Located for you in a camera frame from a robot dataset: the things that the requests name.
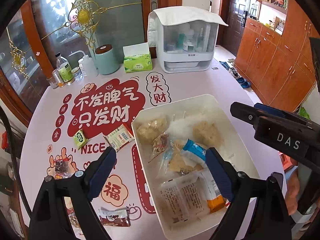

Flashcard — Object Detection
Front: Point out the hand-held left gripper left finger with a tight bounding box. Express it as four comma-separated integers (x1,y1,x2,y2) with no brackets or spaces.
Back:
29,147,117,240

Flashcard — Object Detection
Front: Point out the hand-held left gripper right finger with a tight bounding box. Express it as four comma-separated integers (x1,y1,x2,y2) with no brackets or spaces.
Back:
206,147,293,240

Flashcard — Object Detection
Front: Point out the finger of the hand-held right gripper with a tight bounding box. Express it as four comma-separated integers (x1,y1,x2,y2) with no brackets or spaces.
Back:
254,102,309,126
230,102,265,132

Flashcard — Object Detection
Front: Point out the white plastic bin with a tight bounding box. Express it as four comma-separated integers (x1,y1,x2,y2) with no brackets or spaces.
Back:
131,94,262,239

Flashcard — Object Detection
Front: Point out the white orange snack packet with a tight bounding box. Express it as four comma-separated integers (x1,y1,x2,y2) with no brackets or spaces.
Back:
199,169,229,213

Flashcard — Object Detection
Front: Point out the blue white snack packet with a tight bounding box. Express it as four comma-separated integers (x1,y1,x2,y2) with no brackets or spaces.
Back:
180,139,208,167

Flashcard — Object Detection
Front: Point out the clear sandwich packet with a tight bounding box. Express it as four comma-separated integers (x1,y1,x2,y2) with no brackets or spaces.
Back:
160,140,207,178

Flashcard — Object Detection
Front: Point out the clear printed bread packet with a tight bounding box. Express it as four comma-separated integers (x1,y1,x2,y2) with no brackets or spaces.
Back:
159,174,210,224

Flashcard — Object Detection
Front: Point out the clear nut packet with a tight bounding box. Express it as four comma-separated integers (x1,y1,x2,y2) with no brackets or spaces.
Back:
149,133,173,160

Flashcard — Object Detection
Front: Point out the clear crumbly cake packet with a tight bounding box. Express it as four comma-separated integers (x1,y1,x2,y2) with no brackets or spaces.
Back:
136,116,170,145

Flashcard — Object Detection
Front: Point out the person's right hand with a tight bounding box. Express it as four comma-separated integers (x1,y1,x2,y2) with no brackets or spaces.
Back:
285,166,301,205

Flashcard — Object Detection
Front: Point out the clear dried date packet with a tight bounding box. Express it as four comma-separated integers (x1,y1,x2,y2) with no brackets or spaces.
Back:
51,155,75,180

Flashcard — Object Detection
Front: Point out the red white sachet packet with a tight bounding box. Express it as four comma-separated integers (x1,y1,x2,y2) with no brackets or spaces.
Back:
103,124,135,153

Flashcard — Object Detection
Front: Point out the small green snack packet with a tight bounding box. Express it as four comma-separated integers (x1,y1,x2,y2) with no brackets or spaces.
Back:
72,129,88,148

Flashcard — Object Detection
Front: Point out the row of shoes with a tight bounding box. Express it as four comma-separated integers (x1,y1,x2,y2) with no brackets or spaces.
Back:
219,58,251,88

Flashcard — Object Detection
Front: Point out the brown red snack packet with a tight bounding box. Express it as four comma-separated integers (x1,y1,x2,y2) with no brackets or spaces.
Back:
98,207,132,227

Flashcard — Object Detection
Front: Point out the pink printed table cover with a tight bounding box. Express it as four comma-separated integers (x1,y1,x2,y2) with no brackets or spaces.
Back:
19,55,288,240

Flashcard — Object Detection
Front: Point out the dark wooden door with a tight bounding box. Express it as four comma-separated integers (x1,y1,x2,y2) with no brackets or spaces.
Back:
220,0,252,55

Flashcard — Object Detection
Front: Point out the white cosmetics storage box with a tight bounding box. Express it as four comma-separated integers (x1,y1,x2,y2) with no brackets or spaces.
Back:
147,6,229,73

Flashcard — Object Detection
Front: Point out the small glass jar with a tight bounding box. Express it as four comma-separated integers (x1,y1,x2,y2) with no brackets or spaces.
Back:
72,67,83,81

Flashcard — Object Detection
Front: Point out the small glass cup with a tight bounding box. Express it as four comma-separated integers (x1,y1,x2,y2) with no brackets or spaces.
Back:
52,70,66,89

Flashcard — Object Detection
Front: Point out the white squeeze bottle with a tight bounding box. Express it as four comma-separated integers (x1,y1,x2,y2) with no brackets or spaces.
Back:
69,51,98,77

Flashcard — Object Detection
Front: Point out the glass bottle with green label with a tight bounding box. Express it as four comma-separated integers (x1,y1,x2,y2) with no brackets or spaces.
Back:
55,52,75,84

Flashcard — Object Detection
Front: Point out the mint green canister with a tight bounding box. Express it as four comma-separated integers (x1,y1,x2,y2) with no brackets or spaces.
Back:
94,44,120,75

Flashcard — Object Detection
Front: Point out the green tissue box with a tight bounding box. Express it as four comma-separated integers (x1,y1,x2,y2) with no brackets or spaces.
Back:
122,42,153,73

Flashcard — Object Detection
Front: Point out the glass door with gold ornaments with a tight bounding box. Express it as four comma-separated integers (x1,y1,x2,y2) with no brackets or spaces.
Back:
0,0,180,113

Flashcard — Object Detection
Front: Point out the wooden wall cabinet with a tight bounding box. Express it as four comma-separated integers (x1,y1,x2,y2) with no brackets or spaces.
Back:
235,0,320,113

